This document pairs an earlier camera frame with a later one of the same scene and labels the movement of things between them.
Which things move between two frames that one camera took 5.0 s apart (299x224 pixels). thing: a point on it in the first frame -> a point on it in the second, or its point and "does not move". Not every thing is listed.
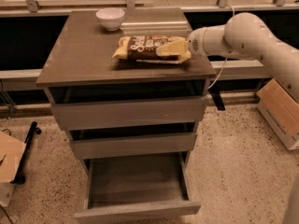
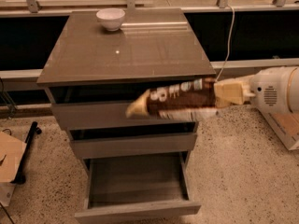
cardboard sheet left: [11, 151] does not move
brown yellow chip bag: [144, 49] -> [184, 101]
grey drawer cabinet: [123, 117] does not move
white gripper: [194, 43] -> [269, 89]
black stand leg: [21, 176] does not move
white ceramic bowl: [110, 18] does not move
